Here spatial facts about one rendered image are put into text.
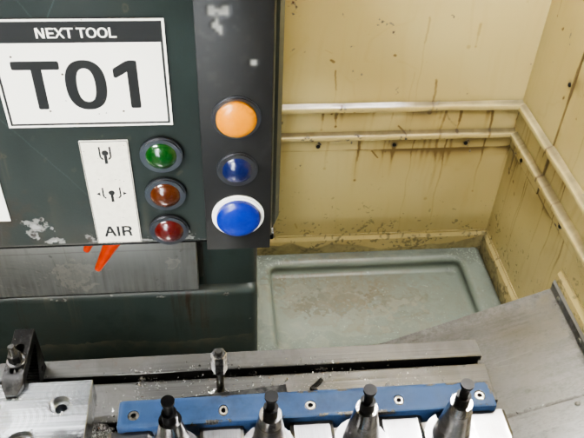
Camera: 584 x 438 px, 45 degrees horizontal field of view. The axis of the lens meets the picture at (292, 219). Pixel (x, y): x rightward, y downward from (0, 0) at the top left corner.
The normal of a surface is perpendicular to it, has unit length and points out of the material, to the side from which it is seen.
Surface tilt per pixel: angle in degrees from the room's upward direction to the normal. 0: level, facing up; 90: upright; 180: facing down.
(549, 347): 24
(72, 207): 90
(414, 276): 0
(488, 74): 90
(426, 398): 0
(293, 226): 90
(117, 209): 90
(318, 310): 0
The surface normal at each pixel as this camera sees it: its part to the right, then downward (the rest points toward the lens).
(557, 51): -1.00, 0.04
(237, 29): 0.09, 0.66
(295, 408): 0.04, -0.76
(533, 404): -0.37, -0.68
